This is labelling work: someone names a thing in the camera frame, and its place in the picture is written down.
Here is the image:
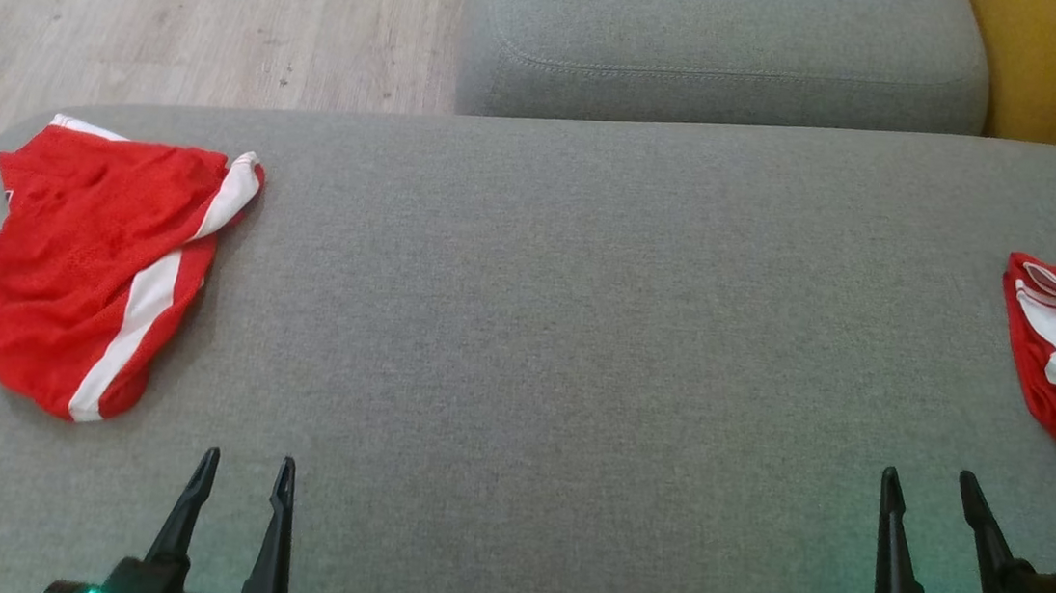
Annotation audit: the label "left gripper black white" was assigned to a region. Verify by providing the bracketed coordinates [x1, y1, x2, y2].
[39, 431, 304, 593]

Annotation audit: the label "red shorts with white stripes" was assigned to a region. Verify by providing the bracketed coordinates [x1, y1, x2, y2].
[0, 107, 270, 440]

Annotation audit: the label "grey sofa seat cushion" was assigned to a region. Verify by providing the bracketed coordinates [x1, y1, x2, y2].
[0, 42, 1056, 593]

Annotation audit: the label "grey sofa cushion with seam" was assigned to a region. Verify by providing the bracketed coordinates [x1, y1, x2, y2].
[453, 0, 999, 166]

